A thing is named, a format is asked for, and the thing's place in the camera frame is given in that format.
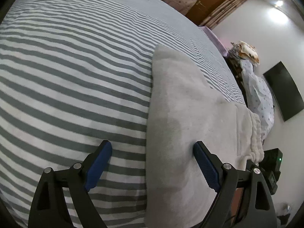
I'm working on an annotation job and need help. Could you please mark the light grey fleece pants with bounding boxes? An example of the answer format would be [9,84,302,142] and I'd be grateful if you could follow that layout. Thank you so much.
[145,45,264,227]

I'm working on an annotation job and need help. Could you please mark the black device with green light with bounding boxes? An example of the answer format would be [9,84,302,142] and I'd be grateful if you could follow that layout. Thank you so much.
[259,148,283,195]

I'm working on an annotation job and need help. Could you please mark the white dotted blue cloth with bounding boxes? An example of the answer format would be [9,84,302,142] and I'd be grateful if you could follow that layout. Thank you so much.
[240,60,275,143]

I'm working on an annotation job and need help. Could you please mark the floral pillow on pile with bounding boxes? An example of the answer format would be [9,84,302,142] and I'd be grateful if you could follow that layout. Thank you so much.
[231,41,260,65]

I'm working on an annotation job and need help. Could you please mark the grey white striped bed sheet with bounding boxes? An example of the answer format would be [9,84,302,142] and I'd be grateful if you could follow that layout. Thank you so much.
[1,0,244,227]

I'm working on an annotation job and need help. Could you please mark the folded lilac cloth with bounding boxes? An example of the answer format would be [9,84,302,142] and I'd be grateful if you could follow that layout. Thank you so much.
[199,26,229,58]

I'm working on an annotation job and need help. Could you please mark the brown wooden door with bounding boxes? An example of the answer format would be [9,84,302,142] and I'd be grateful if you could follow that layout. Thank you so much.
[185,0,225,26]

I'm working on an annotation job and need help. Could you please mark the black wall television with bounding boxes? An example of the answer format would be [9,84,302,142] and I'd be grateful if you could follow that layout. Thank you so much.
[263,61,303,121]

